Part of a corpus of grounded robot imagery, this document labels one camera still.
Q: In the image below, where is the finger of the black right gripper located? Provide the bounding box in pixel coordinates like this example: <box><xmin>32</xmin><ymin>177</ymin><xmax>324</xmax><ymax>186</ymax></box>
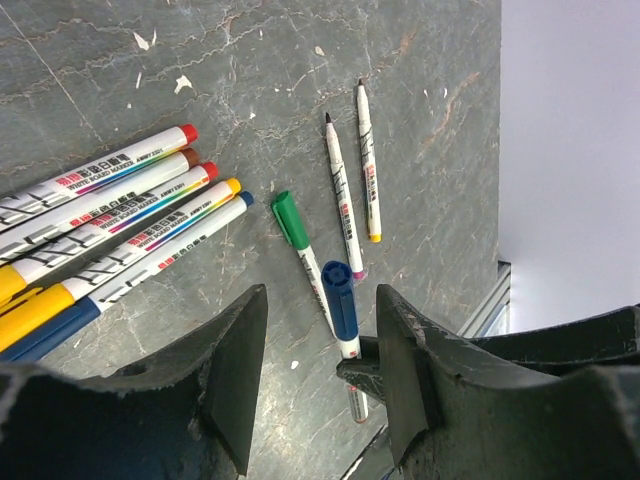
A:
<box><xmin>336</xmin><ymin>336</ymin><xmax>386</xmax><ymax>405</ymax></box>

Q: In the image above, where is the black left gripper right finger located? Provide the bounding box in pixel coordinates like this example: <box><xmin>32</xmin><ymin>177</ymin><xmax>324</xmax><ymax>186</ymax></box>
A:
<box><xmin>376</xmin><ymin>285</ymin><xmax>639</xmax><ymax>479</ymax></box>

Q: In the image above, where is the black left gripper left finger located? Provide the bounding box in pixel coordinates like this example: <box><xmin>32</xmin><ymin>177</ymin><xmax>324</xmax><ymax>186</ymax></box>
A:
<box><xmin>1</xmin><ymin>284</ymin><xmax>268</xmax><ymax>479</ymax></box>

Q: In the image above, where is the blue cap marker group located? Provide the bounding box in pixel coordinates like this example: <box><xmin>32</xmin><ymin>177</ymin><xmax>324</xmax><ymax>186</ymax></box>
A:
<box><xmin>320</xmin><ymin>259</ymin><xmax>370</xmax><ymax>425</ymax></box>
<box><xmin>1</xmin><ymin>191</ymin><xmax>253</xmax><ymax>361</ymax></box>

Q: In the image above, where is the purple cap marker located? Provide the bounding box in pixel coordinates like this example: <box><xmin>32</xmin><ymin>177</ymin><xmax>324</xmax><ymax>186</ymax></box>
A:
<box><xmin>325</xmin><ymin>113</ymin><xmax>365</xmax><ymax>281</ymax></box>

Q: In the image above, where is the red cap marker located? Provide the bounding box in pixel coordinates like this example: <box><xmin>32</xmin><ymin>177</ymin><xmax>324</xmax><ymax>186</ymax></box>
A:
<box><xmin>356</xmin><ymin>79</ymin><xmax>382</xmax><ymax>243</ymax></box>

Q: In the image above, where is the yellow cap marker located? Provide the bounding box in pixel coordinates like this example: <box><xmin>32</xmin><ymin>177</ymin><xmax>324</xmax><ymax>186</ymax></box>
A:
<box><xmin>1</xmin><ymin>178</ymin><xmax>241</xmax><ymax>350</ymax></box>
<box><xmin>1</xmin><ymin>124</ymin><xmax>199</xmax><ymax>231</ymax></box>
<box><xmin>1</xmin><ymin>148</ymin><xmax>200</xmax><ymax>265</ymax></box>
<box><xmin>1</xmin><ymin>162</ymin><xmax>219</xmax><ymax>307</ymax></box>

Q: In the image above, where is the yellow cap marker top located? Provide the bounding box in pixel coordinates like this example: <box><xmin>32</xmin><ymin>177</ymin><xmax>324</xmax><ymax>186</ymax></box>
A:
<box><xmin>1</xmin><ymin>124</ymin><xmax>199</xmax><ymax>231</ymax></box>

